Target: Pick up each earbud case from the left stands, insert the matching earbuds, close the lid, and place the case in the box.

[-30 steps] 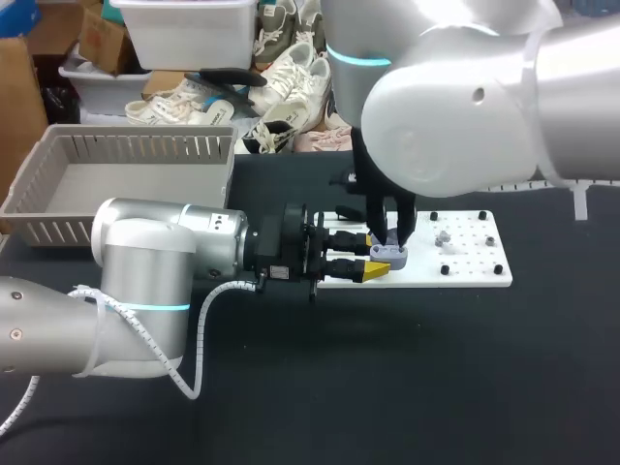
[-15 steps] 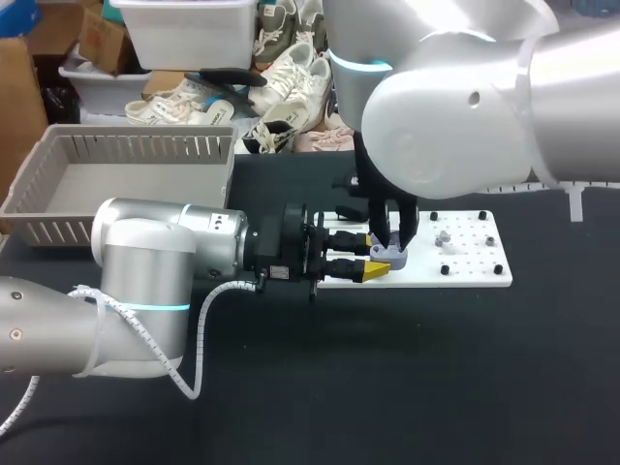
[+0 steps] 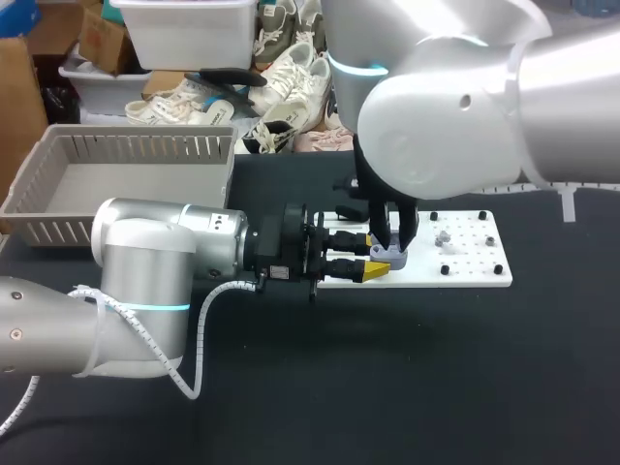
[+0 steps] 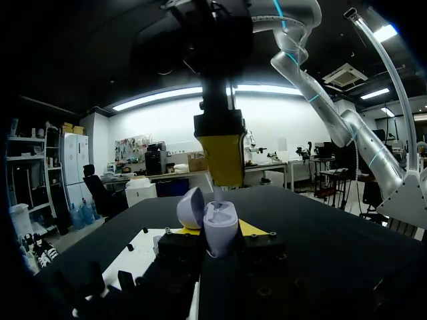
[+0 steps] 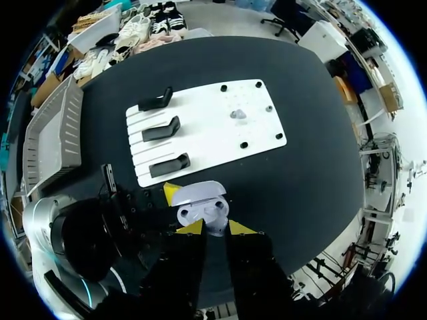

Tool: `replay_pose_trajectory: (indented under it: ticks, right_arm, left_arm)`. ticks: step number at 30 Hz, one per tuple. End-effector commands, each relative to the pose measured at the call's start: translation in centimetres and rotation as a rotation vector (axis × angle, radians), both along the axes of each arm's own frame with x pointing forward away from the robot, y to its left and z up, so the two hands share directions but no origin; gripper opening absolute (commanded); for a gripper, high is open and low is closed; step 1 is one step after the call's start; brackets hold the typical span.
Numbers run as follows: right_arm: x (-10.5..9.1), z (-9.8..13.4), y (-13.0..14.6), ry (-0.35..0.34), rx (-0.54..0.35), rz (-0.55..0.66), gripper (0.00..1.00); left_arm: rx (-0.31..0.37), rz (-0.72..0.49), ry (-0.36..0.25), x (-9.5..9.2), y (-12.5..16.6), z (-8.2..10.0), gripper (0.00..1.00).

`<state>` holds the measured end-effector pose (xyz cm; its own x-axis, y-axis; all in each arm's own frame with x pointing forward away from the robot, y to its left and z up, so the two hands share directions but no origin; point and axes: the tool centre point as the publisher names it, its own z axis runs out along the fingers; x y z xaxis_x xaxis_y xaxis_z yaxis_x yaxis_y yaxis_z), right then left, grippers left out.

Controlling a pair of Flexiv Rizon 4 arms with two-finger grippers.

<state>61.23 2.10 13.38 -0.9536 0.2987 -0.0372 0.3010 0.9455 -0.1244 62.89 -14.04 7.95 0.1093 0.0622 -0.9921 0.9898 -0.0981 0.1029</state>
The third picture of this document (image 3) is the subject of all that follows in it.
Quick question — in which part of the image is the olive sneaker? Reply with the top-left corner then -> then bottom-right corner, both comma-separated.
253,0 -> 325,70

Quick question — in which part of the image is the grey earbud case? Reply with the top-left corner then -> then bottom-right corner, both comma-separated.
369,229 -> 410,271

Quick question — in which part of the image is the black insole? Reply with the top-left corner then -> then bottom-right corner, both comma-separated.
197,67 -> 268,89

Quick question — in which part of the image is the grey slotted basket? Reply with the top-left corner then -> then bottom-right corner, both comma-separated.
0,123 -> 239,249

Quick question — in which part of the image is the pink shoe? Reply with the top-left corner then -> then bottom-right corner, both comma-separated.
292,128 -> 356,153

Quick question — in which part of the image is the white plate with black stands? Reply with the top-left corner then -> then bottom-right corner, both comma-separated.
312,209 -> 514,290

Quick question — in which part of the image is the white cable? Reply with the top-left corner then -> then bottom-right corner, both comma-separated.
0,278 -> 261,440
477,41 -> 620,196

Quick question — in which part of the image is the cardboard box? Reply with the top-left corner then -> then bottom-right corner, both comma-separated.
77,3 -> 133,78
0,35 -> 50,195

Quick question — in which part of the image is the white sneaker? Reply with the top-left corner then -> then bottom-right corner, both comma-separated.
248,42 -> 317,113
124,78 -> 254,128
240,57 -> 334,155

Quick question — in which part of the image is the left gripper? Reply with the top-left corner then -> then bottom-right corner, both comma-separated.
243,201 -> 393,305

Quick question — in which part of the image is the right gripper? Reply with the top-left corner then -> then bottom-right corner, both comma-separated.
328,136 -> 420,255

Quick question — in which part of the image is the white plastic bin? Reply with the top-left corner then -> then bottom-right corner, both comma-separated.
109,0 -> 261,72
57,44 -> 154,118

